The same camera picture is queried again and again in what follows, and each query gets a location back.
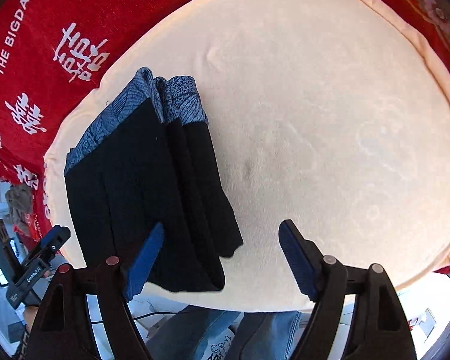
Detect black pants with blue waistband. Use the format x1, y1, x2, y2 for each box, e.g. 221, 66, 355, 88
64, 67, 243, 297

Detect patterned left sleeve forearm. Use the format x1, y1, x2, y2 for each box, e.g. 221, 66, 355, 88
11, 326, 30, 360

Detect person's left hand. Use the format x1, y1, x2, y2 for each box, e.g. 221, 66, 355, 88
22, 306, 39, 333

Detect blue jeans leg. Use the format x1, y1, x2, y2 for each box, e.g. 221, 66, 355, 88
146, 306, 303, 359

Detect red blanket with white characters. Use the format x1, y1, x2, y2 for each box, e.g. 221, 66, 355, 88
0, 0, 191, 240

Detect black cable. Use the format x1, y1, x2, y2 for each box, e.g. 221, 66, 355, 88
86, 308, 181, 325

